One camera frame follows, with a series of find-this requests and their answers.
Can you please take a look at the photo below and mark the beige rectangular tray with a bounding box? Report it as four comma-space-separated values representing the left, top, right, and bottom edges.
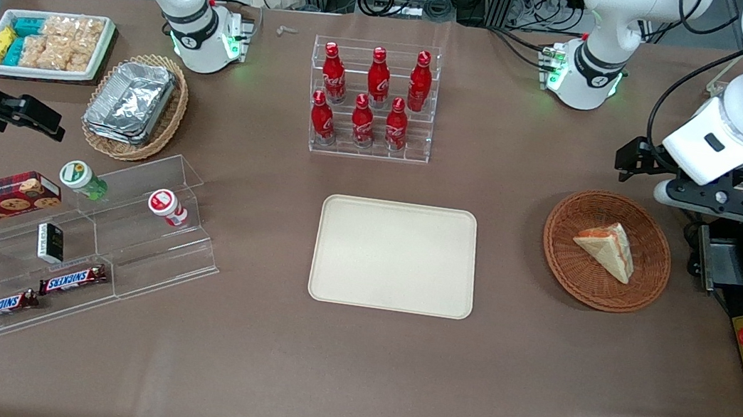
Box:
306, 192, 486, 322

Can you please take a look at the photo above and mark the grey metal bracket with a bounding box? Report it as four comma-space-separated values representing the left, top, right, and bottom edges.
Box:
690, 223, 743, 298

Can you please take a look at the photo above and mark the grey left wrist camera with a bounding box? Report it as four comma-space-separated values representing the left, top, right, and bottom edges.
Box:
652, 177, 697, 209

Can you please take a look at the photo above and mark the red cola bottle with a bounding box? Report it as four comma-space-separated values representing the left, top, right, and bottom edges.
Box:
381, 95, 413, 153
318, 41, 353, 107
404, 49, 436, 115
363, 45, 396, 111
347, 93, 380, 150
306, 89, 341, 147

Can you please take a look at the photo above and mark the clear acrylic bottle rack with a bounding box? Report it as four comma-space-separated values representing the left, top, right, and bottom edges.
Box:
300, 32, 445, 168

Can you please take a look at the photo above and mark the triangular sandwich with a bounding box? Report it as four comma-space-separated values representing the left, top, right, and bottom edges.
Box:
568, 217, 641, 286

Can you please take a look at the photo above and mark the Snickers chocolate bar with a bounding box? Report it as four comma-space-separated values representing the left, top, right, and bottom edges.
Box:
37, 257, 110, 304
0, 285, 43, 334

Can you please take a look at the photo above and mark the small black white box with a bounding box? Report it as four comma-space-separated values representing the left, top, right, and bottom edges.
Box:
33, 221, 69, 266

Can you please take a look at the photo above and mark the aluminium foil tray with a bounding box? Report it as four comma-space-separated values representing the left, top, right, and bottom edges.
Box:
80, 56, 180, 152

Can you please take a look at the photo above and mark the black base cable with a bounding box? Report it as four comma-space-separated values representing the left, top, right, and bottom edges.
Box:
483, 26, 557, 72

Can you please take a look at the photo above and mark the red capped small bottle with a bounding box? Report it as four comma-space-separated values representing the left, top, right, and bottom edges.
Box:
145, 187, 192, 230

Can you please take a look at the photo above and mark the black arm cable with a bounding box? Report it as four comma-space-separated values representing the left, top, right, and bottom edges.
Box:
641, 40, 743, 181

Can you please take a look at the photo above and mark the clear acrylic tiered stand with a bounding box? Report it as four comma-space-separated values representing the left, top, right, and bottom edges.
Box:
0, 131, 235, 368

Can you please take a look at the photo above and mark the round brown wicker basket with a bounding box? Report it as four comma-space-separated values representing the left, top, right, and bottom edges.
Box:
534, 184, 680, 320

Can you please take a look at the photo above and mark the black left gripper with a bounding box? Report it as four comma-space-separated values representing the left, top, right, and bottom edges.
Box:
611, 134, 743, 219

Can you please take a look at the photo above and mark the yellow snack packet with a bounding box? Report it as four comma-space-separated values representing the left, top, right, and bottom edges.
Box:
0, 25, 18, 65

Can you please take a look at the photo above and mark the clear rice cracker bag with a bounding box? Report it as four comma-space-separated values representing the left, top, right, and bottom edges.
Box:
42, 14, 85, 48
19, 33, 75, 74
68, 17, 107, 75

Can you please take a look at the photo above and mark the green capped small bottle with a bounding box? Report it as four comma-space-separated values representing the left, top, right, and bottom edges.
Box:
56, 158, 112, 204

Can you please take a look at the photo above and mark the teal snack packet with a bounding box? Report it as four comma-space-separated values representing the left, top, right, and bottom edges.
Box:
11, 14, 48, 41
2, 35, 28, 69

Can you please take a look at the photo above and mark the oval tan wicker basket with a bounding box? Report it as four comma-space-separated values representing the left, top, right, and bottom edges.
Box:
76, 46, 194, 169

